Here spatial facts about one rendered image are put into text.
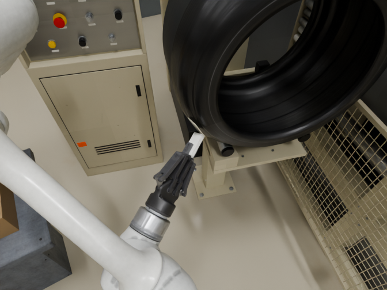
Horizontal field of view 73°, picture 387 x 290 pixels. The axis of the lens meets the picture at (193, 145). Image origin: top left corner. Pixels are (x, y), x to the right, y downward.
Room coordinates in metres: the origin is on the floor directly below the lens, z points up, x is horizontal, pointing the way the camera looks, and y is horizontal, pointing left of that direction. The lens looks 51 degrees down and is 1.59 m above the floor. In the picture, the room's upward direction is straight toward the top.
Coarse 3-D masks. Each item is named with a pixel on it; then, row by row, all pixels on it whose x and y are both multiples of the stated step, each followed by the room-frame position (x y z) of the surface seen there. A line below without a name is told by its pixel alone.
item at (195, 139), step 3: (195, 132) 0.49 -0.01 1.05; (192, 135) 0.48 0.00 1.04; (195, 135) 0.48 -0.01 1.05; (198, 135) 0.47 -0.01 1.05; (201, 135) 0.47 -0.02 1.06; (192, 138) 0.47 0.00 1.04; (195, 138) 0.47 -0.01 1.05; (198, 138) 0.47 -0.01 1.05; (201, 138) 0.47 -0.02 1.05; (189, 141) 0.47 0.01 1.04; (192, 141) 0.46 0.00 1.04; (195, 141) 0.46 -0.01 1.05; (198, 141) 0.46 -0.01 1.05; (195, 144) 0.45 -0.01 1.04; (192, 147) 0.44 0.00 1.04; (195, 147) 0.44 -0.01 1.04; (192, 150) 0.43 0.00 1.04; (189, 153) 0.43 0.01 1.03; (192, 153) 0.43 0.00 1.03
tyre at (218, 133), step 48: (192, 0) 0.57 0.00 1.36; (240, 0) 0.50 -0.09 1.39; (288, 0) 0.51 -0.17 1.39; (336, 0) 0.86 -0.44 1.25; (384, 0) 0.56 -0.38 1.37; (192, 48) 0.50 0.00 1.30; (336, 48) 0.80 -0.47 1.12; (384, 48) 0.57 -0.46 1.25; (192, 96) 0.48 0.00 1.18; (240, 96) 0.79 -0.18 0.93; (288, 96) 0.76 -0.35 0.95; (336, 96) 0.66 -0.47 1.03; (240, 144) 0.51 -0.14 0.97
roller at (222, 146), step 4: (220, 144) 0.56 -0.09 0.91; (224, 144) 0.55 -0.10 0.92; (228, 144) 0.55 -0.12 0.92; (220, 148) 0.54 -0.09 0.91; (224, 148) 0.53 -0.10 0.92; (228, 148) 0.53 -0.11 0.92; (232, 148) 0.54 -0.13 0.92; (224, 152) 0.53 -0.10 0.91; (228, 152) 0.53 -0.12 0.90; (232, 152) 0.53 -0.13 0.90; (224, 156) 0.53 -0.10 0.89; (228, 156) 0.53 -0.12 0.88
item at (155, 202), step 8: (168, 184) 0.34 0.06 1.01; (176, 184) 0.36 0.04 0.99; (160, 192) 0.32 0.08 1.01; (168, 192) 0.33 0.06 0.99; (152, 200) 0.31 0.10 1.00; (160, 200) 0.30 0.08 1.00; (168, 200) 0.32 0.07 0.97; (152, 208) 0.29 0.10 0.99; (160, 208) 0.29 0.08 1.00; (168, 208) 0.29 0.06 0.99; (168, 216) 0.28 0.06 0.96
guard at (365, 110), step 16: (368, 112) 0.62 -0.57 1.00; (352, 128) 0.64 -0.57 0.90; (384, 128) 0.55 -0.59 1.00; (336, 144) 0.66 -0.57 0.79; (368, 144) 0.56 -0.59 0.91; (304, 160) 0.76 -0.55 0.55; (368, 160) 0.52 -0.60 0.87; (288, 176) 0.81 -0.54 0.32; (352, 176) 0.53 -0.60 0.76; (368, 176) 0.49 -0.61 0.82; (304, 192) 0.66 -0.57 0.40; (304, 208) 0.61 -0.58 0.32; (384, 208) 0.39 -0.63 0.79; (320, 224) 0.49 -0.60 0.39; (352, 224) 0.41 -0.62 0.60; (384, 224) 0.35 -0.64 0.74; (320, 240) 0.44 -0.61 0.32; (384, 240) 0.31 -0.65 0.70; (352, 256) 0.32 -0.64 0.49; (336, 272) 0.30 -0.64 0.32; (368, 272) 0.25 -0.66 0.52; (384, 272) 0.23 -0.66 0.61
